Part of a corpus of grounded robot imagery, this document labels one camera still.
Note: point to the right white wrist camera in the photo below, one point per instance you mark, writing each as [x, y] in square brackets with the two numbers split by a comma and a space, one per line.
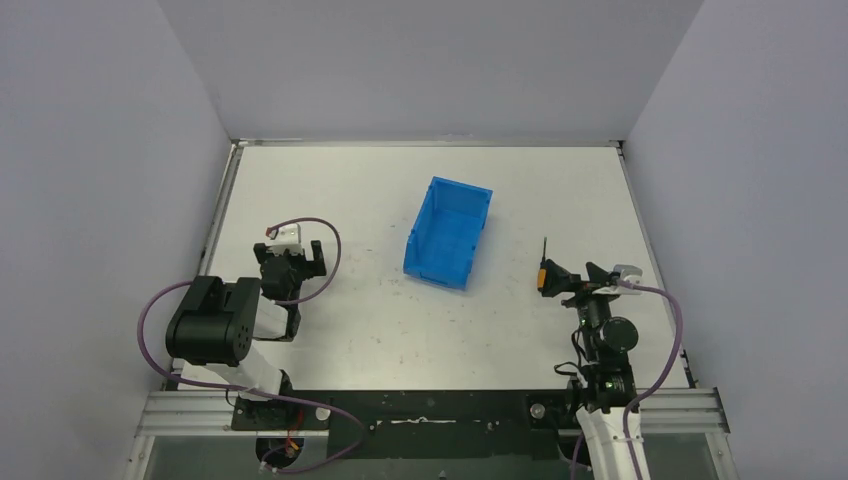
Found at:
[622, 280]

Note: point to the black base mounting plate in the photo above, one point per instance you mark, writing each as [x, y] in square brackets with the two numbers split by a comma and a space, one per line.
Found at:
[423, 424]

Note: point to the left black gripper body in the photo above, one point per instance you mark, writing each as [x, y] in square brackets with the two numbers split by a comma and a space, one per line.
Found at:
[300, 261]

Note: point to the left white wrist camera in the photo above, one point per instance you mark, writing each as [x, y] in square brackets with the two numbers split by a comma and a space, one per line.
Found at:
[287, 236]

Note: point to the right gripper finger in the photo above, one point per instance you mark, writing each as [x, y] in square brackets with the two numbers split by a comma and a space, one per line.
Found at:
[599, 277]
[559, 280]

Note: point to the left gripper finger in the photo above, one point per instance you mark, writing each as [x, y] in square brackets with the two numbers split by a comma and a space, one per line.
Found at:
[317, 265]
[260, 251]

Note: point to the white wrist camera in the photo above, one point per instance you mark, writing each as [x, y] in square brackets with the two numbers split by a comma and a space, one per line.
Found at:
[622, 280]
[287, 236]

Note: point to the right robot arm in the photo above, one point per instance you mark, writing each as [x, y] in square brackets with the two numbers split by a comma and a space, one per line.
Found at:
[603, 380]

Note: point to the orange black screwdriver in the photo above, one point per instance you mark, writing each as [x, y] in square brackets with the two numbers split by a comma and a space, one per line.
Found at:
[542, 272]

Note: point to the blue plastic bin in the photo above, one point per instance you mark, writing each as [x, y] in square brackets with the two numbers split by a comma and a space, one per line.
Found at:
[443, 240]

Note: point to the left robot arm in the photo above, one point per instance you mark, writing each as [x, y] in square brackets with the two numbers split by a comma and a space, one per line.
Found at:
[216, 323]

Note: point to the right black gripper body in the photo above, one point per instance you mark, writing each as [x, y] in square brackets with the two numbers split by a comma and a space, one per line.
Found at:
[582, 290]

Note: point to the aluminium frame rail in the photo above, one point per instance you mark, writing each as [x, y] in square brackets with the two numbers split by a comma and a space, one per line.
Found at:
[206, 413]

